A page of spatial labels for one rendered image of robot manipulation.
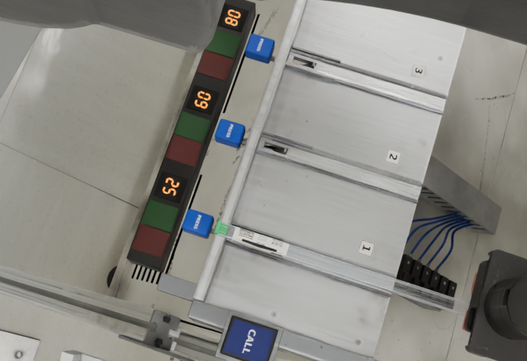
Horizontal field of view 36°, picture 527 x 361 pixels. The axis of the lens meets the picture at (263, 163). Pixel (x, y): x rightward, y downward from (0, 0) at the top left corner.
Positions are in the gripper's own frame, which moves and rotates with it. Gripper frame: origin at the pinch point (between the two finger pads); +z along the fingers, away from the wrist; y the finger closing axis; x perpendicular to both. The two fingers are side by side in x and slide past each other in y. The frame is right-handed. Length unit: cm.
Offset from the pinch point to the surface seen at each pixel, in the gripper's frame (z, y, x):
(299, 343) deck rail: 2.0, -8.7, 17.1
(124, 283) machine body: 71, -5, 43
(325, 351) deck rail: 1.7, -8.7, 14.4
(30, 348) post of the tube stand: 73, -21, 56
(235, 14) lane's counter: 6.0, 26.0, 35.4
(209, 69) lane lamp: 6.0, 18.3, 36.1
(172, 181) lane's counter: 6.0, 4.1, 35.8
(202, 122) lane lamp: 5.9, 11.8, 34.8
